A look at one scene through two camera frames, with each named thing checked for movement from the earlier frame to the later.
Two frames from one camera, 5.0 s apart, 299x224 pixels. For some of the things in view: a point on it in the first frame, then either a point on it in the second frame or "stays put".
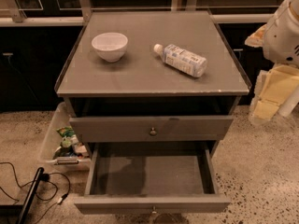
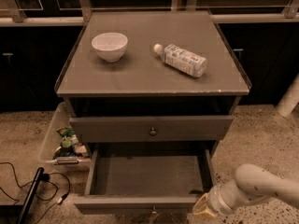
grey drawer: (146, 178) stays put
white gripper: (281, 39) to (214, 200)
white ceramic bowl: (110, 46) stays put
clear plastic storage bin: (61, 150) stays put
